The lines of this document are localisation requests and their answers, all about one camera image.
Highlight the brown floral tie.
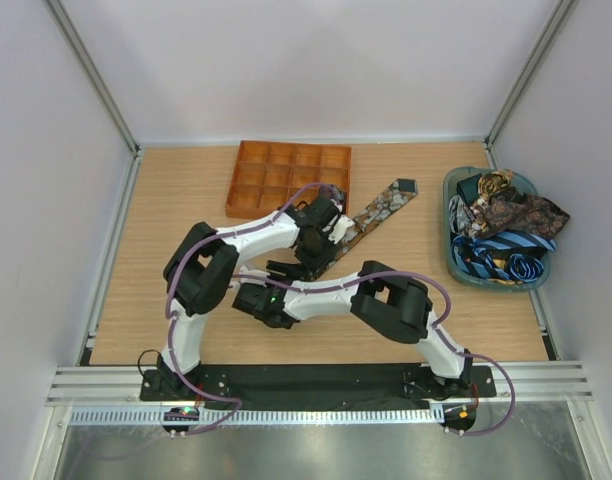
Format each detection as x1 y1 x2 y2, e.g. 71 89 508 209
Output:
313 178 418 280

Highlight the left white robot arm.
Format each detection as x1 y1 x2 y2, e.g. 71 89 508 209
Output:
157 194 354 400

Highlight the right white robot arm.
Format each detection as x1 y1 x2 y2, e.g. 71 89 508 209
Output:
232 261 473 396

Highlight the rolled dark floral tie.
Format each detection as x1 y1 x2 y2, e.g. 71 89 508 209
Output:
318 184 347 213

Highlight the orange compartment tray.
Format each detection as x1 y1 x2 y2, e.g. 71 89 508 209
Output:
225 140 352 220

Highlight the grey patterned tie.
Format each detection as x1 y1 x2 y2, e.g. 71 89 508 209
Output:
448 195 486 238

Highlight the dark green tie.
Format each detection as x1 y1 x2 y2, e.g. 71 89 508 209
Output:
456 173 482 205

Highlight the gold patterned tie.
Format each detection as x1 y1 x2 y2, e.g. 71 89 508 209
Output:
471 169 514 206

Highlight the blue striped tie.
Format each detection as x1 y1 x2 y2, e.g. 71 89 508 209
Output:
451 231 557 283

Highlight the dark brown paisley tie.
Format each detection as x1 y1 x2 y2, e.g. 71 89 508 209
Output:
469 194 570 240

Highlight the teal plastic basket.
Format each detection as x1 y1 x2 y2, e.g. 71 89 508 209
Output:
443 167 570 293

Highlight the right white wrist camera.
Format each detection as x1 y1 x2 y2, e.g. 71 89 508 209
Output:
234 265 270 286

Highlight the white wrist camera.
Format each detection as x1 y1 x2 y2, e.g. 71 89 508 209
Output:
326 214 355 244
234 265 270 286

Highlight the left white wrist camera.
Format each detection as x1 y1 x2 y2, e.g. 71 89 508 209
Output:
326 214 355 244

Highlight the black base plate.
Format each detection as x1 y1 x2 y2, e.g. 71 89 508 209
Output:
139 361 497 412

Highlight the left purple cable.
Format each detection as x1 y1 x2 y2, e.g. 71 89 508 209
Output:
163 183 342 431

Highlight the white slotted cable duct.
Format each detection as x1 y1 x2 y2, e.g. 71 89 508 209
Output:
69 406 444 427

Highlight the aluminium frame rail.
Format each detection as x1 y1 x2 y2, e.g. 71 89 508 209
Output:
490 360 595 401

